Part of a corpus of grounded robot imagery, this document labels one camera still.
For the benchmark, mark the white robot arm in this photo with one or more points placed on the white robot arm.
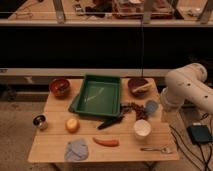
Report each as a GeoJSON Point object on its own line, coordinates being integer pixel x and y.
{"type": "Point", "coordinates": [187, 83]}

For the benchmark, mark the green plastic tray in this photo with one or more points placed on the green plastic tray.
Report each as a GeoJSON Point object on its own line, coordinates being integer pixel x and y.
{"type": "Point", "coordinates": [99, 96]}

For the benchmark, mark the dark bowl with food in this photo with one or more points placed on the dark bowl with food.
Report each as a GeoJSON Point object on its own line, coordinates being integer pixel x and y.
{"type": "Point", "coordinates": [138, 86]}

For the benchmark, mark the yellow apple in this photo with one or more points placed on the yellow apple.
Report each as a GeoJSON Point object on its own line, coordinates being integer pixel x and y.
{"type": "Point", "coordinates": [72, 125]}

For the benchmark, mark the white cup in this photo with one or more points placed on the white cup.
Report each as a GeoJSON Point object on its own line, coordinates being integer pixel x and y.
{"type": "Point", "coordinates": [142, 129]}

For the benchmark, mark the orange carrot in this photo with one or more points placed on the orange carrot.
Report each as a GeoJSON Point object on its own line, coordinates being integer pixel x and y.
{"type": "Point", "coordinates": [107, 143]}

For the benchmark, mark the wooden table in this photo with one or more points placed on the wooden table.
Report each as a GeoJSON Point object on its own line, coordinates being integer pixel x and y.
{"type": "Point", "coordinates": [49, 145]}

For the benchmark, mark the blue grey cloth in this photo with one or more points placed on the blue grey cloth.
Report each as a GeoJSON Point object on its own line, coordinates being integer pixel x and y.
{"type": "Point", "coordinates": [76, 150]}

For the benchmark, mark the metal can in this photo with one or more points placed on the metal can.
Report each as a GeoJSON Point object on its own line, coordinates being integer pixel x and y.
{"type": "Point", "coordinates": [40, 122]}

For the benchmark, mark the black foot pedal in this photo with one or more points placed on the black foot pedal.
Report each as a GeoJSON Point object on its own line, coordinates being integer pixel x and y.
{"type": "Point", "coordinates": [199, 134]}

